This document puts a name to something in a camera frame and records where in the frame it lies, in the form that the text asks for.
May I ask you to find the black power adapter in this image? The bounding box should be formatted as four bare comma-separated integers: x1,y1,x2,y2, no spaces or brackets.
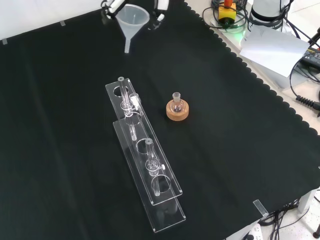
300,46,320,69

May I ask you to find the glass round-bottom flask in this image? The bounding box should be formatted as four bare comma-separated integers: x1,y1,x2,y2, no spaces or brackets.
170,91,185,114

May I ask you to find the glass weighing funnel with powder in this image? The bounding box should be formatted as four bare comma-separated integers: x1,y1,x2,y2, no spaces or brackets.
129,93,141,111

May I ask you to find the white power strip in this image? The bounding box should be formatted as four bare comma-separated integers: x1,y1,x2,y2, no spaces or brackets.
240,223,264,240

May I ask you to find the black coiled cable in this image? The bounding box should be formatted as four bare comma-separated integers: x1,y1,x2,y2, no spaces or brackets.
289,56,320,111

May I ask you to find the yellow stop button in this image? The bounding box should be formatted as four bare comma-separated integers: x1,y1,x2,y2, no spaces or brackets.
217,0,237,26

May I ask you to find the clear acrylic funnel stand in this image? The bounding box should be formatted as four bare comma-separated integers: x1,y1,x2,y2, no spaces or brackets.
104,76,187,234

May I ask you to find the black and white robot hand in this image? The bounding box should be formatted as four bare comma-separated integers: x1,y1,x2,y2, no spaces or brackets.
100,0,170,31

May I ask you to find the translucent plastic funnel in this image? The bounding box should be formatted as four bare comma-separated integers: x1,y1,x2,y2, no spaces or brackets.
115,4,151,54

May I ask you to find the black cloth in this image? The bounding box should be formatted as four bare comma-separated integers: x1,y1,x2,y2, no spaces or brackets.
0,0,320,240

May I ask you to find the cork ring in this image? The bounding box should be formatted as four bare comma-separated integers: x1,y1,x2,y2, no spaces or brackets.
165,99,191,123

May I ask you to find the white table leg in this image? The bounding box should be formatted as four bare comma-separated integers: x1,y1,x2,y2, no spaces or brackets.
297,189,319,214

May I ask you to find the pale board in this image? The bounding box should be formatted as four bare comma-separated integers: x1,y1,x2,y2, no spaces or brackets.
239,24,311,89

